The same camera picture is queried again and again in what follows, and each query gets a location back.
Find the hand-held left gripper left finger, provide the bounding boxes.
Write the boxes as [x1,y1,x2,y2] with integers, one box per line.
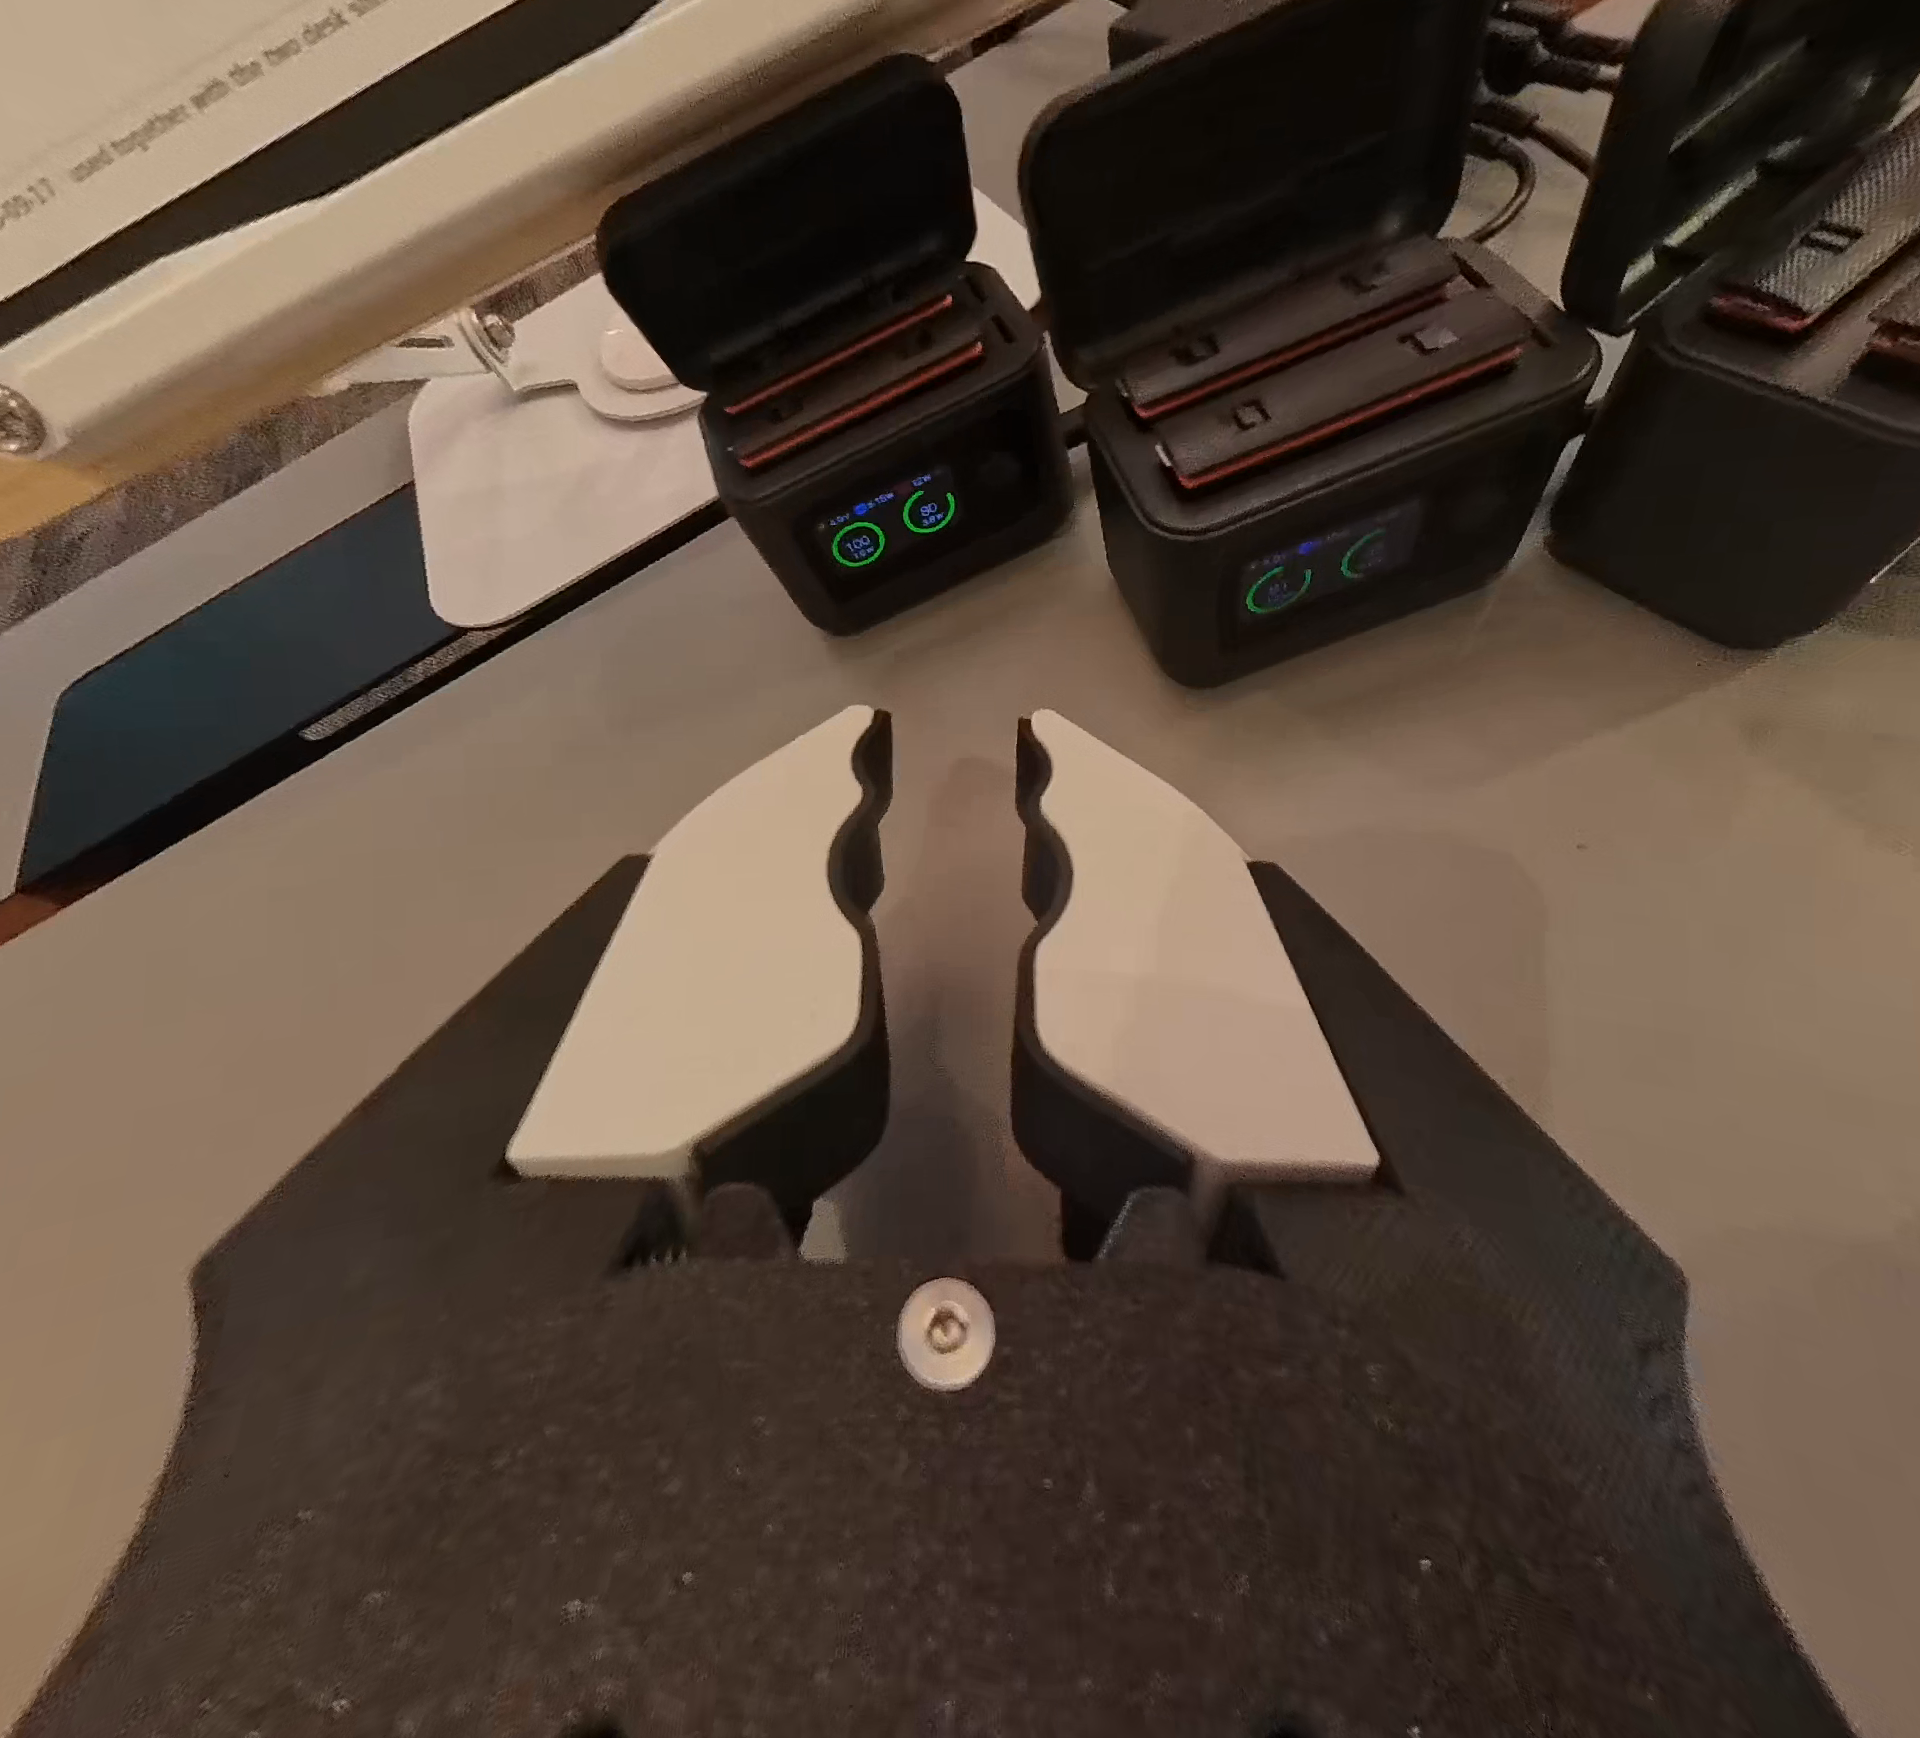
[502,705,894,1186]

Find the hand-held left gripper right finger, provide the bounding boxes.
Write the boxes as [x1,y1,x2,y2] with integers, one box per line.
[1013,711,1386,1191]

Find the black battery charger case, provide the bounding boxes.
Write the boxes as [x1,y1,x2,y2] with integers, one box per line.
[594,57,1076,634]
[1018,0,1605,694]
[1547,0,1920,654]

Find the white base mat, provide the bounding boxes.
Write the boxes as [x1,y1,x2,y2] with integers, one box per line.
[407,297,738,634]

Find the dark flat mat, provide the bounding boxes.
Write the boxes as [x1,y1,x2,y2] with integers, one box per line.
[17,477,459,900]

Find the white clip bar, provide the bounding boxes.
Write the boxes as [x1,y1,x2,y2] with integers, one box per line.
[0,0,1053,468]

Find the black charging cable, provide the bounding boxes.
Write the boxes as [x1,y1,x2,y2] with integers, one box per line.
[1487,3,1647,89]
[1470,104,1622,239]

